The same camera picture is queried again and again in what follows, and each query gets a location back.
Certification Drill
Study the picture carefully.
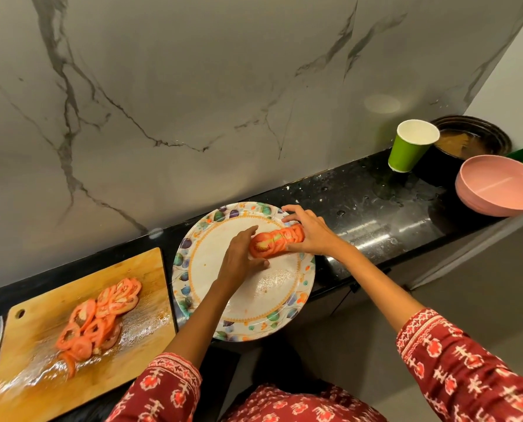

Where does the person's right hand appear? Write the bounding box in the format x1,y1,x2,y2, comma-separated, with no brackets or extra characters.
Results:
280,204,352,260

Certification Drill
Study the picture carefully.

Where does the person's left hand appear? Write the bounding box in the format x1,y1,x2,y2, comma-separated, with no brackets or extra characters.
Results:
215,225,271,295

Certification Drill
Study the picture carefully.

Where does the floral rimmed plate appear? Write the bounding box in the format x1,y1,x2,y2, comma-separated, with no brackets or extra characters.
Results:
171,201,317,343

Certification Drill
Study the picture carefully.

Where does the row of tomato slices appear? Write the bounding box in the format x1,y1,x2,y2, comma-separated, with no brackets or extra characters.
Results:
249,223,306,260

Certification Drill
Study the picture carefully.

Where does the pile of tomato slices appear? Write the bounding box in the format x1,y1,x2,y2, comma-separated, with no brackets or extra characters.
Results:
55,277,142,379

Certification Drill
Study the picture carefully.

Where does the person's left forearm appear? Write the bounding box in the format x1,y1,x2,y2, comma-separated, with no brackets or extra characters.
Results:
164,281,236,370

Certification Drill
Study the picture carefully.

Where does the person's right forearm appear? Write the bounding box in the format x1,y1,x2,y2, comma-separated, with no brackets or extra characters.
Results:
338,246,425,332

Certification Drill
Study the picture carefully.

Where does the brown lower cabinet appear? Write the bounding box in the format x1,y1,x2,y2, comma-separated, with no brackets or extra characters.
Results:
226,223,508,392

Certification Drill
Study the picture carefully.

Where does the green paper cup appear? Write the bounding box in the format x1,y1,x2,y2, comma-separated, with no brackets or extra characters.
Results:
388,119,441,173

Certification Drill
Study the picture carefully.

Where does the red patterned left sleeve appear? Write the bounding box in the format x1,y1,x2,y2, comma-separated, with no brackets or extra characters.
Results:
106,352,203,422

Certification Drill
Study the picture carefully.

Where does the red patterned sleeve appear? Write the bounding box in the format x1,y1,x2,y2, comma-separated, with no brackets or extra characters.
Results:
106,352,203,422
395,308,523,422

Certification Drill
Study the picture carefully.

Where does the red patterned tunic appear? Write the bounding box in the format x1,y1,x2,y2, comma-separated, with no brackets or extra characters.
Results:
219,383,388,422

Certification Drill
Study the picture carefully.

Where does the pink bowl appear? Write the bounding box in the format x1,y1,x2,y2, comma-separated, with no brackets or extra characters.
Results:
454,155,523,217

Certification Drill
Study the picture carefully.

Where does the red patterned right sleeve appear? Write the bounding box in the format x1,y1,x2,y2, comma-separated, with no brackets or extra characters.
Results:
395,308,523,422

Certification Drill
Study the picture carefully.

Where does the dark cooking pot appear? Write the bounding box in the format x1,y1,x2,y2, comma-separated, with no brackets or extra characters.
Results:
413,115,513,189

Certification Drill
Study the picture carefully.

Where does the wooden cutting board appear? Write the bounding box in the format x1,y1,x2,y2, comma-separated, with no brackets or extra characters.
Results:
0,247,176,422

